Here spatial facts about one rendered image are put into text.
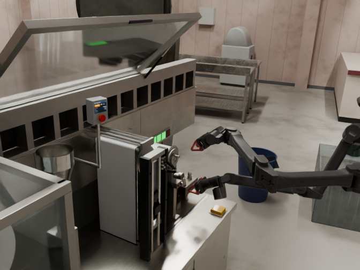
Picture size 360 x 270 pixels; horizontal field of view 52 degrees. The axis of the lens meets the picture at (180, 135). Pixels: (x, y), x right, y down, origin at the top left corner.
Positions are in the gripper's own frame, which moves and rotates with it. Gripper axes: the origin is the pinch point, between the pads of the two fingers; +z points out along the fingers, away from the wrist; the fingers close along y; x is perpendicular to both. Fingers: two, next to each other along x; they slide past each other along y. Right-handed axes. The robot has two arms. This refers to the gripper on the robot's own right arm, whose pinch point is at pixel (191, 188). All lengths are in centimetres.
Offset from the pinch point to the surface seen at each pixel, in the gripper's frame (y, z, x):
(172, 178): -11.6, 0.3, 11.7
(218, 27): 762, 266, 177
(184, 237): -23.5, 0.8, -17.9
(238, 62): 518, 154, 65
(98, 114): -62, -21, 57
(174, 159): -6.7, -2.9, 20.3
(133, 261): -52, 11, -11
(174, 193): -10.7, 4.1, 3.2
